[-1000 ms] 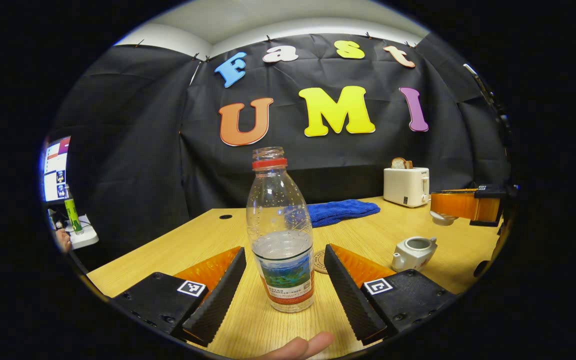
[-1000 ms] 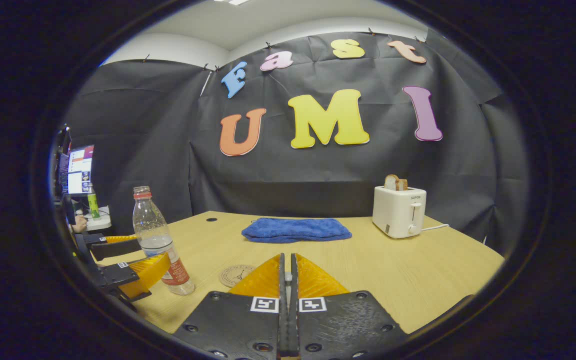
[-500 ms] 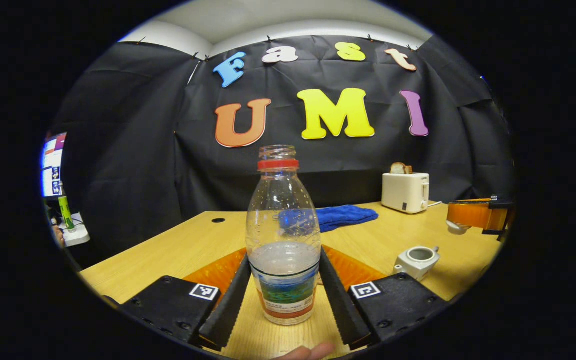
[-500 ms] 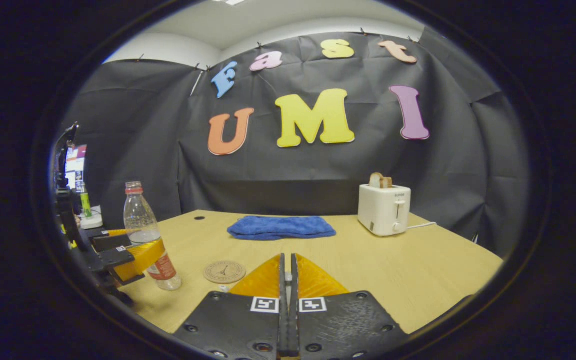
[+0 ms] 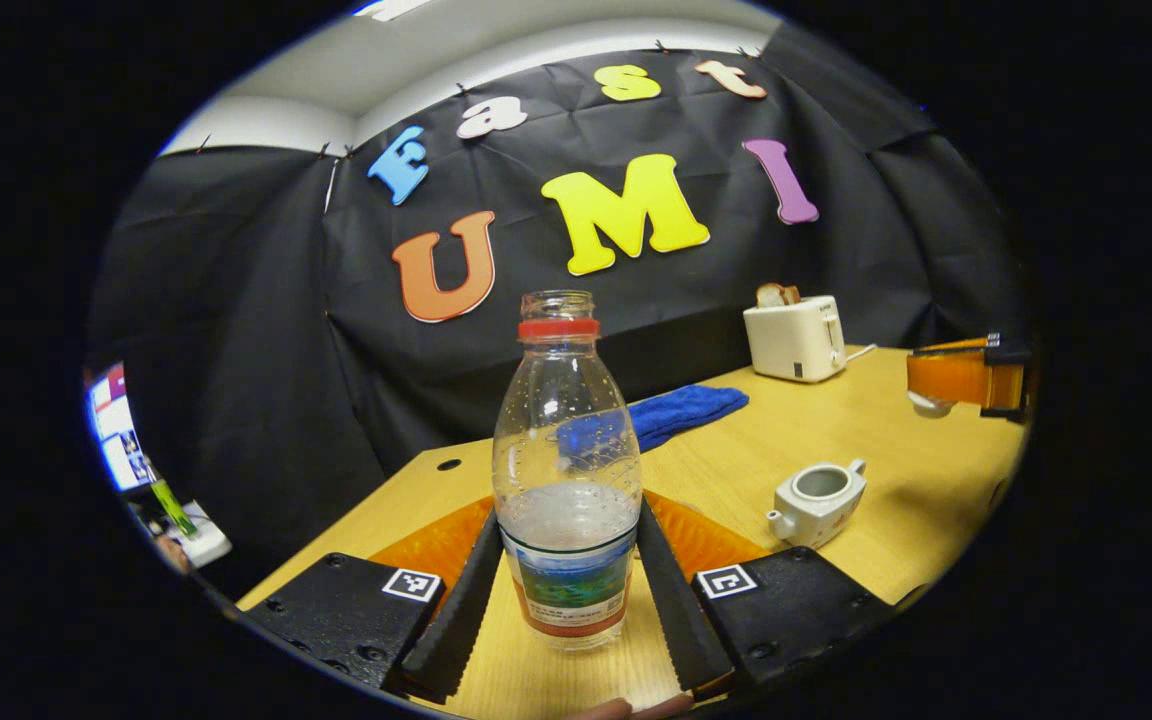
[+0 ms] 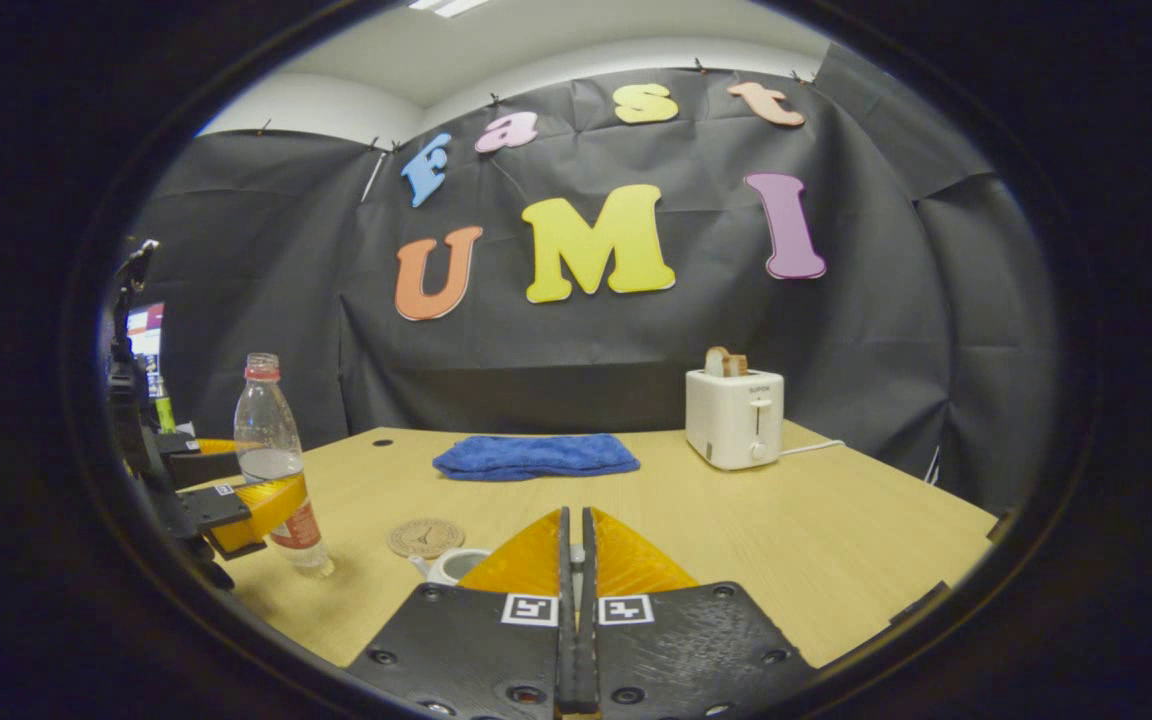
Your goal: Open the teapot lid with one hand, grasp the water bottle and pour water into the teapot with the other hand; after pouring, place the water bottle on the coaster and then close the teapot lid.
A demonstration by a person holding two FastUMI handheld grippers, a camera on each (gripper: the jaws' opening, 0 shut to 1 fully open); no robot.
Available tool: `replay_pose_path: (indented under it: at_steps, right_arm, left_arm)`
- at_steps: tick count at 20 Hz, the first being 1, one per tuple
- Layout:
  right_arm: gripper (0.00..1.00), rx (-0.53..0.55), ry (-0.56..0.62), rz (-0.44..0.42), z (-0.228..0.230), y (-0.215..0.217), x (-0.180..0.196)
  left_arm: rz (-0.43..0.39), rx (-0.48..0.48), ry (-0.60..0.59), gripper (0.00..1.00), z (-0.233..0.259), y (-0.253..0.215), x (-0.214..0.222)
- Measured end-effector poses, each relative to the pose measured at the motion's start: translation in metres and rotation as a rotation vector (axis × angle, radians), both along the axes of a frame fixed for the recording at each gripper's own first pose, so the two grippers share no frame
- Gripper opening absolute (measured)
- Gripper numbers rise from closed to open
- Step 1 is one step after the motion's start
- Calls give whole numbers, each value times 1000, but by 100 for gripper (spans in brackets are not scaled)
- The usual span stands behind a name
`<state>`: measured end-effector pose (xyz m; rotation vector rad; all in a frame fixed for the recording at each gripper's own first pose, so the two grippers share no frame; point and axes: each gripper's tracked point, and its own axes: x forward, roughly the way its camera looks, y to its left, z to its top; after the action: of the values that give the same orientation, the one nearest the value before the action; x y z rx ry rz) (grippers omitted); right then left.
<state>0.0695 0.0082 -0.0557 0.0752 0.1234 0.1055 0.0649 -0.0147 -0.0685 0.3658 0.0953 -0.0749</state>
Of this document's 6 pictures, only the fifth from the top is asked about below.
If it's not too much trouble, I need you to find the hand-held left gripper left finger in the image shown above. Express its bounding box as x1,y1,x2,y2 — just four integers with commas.
241,497,505,701

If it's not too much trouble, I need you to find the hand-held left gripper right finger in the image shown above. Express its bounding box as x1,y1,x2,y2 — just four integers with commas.
636,490,897,693

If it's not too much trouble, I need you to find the clear plastic water bottle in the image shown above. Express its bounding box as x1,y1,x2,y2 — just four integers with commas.
492,290,644,651

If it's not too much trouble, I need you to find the white ceramic teacup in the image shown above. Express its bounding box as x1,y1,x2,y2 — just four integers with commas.
766,459,869,549

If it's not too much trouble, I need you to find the green drink bottle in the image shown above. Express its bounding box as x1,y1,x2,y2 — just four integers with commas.
149,480,187,536

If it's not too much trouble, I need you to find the white toaster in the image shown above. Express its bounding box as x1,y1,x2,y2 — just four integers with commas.
743,295,847,384

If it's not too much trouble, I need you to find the blue folded towel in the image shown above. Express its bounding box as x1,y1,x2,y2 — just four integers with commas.
558,385,750,469

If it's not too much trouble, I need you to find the white side desk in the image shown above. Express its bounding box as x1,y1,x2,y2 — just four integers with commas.
136,498,233,571

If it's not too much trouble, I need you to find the computer monitor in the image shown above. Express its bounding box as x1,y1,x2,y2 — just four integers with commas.
86,362,152,493

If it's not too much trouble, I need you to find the ceiling light panel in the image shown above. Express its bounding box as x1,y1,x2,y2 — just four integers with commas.
356,0,437,21

